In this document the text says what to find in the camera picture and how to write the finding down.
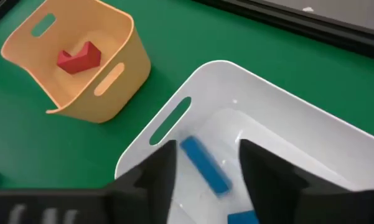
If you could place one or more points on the black table frame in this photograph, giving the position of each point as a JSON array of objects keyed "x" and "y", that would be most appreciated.
[{"x": 298, "y": 21}]

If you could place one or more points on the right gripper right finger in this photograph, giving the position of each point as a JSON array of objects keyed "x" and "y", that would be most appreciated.
[{"x": 277, "y": 193}]

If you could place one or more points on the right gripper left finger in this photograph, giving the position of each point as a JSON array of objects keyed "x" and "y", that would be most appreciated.
[{"x": 152, "y": 193}]

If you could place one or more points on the orange plastic bin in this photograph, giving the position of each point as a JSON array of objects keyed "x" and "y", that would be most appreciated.
[{"x": 28, "y": 59}]

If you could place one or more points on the white plastic bin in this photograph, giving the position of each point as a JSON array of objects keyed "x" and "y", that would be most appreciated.
[{"x": 283, "y": 118}]

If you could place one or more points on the red arch block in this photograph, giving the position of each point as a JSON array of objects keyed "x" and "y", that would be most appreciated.
[{"x": 81, "y": 59}]

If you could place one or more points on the long blue block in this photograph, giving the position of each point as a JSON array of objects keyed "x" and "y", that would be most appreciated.
[{"x": 205, "y": 166}]

